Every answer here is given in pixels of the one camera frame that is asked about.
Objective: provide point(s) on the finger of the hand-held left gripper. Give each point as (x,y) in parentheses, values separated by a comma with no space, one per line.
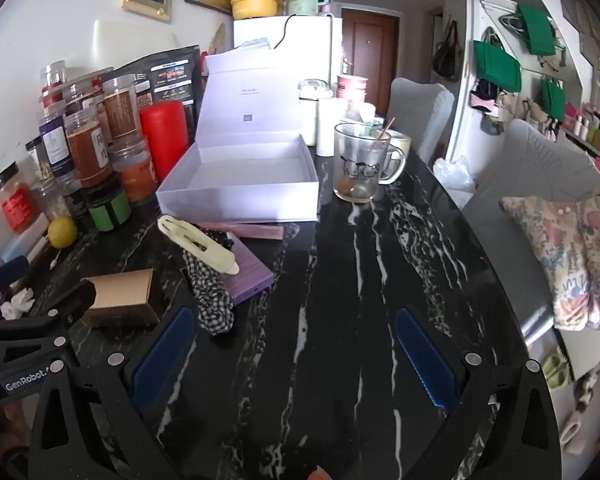
(5,272)
(70,302)

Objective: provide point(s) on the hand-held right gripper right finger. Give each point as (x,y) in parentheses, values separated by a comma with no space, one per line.
(425,365)

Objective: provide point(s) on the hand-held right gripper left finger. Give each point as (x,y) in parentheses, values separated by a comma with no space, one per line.
(162,355)

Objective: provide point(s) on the gold cardboard box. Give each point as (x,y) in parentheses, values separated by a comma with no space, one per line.
(120,295)

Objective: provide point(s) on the black white checkered scrunchie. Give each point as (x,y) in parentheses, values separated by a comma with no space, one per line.
(212,305)

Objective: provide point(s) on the cream hair claw clip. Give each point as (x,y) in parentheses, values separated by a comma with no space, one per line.
(195,245)

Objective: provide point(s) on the purple box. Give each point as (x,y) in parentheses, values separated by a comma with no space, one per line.
(252,277)

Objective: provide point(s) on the lavender gift box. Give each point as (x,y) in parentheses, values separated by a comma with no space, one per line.
(240,195)

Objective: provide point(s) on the crumpled white tissue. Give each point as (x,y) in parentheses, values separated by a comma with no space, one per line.
(17,305)

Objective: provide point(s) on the red label jar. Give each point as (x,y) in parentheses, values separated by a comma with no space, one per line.
(14,205)

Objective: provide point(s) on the lemon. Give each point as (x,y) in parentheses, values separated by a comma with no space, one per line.
(62,232)

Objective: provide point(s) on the green label jar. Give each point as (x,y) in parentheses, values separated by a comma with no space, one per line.
(107,207)

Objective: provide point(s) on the green slippers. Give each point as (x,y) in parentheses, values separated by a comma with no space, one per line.
(555,367)

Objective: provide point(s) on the blue label jar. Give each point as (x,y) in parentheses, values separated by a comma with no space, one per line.
(55,142)

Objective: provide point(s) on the short orange spice jar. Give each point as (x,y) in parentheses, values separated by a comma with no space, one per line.
(134,172)

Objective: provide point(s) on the tall orange spice jar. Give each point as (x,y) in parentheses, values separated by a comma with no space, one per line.
(86,147)

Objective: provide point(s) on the floral cushion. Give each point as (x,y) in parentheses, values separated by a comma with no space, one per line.
(570,255)

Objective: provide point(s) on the red canister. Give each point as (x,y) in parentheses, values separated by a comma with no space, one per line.
(165,135)

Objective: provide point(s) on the white plastic bag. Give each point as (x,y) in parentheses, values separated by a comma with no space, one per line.
(451,174)

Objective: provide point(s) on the red content jar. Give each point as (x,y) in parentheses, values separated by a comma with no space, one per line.
(55,82)

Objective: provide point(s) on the brown powder jar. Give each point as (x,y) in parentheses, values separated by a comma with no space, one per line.
(122,107)

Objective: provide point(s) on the glass mug with cartoon print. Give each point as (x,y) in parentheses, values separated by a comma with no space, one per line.
(362,160)

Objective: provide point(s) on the grey chair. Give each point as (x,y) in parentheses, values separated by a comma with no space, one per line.
(420,110)
(525,175)

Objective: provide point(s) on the wooden stirring stick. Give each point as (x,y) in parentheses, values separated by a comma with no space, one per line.
(380,136)

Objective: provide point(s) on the black printed pouch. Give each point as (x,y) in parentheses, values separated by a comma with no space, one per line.
(172,75)

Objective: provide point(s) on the white bottle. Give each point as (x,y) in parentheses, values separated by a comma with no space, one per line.
(330,127)

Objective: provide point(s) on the white cutting board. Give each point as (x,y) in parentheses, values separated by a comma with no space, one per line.
(130,40)

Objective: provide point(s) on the white lidded canister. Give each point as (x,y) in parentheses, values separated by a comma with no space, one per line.
(311,110)

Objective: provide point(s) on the pink paper cup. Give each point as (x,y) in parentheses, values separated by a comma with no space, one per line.
(352,89)

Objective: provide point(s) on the row of toiletry bottles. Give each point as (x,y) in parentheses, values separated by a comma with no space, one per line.
(595,132)

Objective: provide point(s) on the green tote bag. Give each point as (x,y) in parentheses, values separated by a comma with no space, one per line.
(535,27)
(554,97)
(497,67)

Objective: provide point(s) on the woven trivet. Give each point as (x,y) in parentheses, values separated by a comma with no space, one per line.
(221,40)

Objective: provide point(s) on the black hanging bag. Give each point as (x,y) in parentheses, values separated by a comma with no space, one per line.
(447,52)

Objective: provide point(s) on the brown door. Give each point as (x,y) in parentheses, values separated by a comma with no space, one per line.
(370,45)

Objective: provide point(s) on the white fridge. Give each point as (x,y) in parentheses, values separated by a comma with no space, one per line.
(305,55)

